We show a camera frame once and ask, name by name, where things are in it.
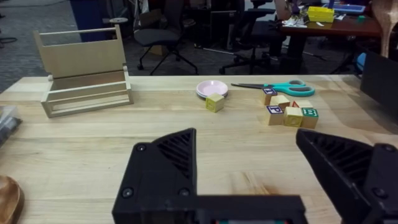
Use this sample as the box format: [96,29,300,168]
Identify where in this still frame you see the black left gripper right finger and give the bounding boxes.
[295,128,398,224]

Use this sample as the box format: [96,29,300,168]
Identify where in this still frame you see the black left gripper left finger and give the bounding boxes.
[112,128,198,224]

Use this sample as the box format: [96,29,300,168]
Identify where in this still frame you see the pale wooden rack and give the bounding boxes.
[33,24,135,119]

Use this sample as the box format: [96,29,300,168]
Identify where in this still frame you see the brown wooden spoon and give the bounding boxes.
[0,175,25,224]

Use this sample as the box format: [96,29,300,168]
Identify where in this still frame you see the pale wooden spoon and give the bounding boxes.
[371,0,398,58]

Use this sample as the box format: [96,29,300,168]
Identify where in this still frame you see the yellow-green wooden letter block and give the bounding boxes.
[205,93,226,113]

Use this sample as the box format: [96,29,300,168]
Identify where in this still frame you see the heap of wooden letter blocks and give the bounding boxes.
[261,87,320,130]

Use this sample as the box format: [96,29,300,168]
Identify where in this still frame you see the black flat panel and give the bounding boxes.
[359,50,398,116]

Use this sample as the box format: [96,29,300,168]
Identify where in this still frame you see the small pink plate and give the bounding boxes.
[195,80,229,100]

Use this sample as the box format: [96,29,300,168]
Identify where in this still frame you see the grey office chair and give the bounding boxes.
[133,0,199,76]

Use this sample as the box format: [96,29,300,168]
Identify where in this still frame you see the brown wooden desk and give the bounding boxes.
[274,0,384,68]

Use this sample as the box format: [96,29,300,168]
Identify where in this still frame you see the clear plastic box with tools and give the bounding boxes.
[0,105,23,147]

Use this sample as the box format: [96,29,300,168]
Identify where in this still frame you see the yellow plastic box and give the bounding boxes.
[307,6,335,24]

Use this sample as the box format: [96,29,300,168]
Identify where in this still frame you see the dark blue cabinet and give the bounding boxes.
[69,0,116,43]

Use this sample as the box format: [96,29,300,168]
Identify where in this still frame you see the black office chair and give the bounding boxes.
[218,0,287,76]

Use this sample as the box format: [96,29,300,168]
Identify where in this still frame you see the teal handled scissors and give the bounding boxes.
[230,79,316,98]

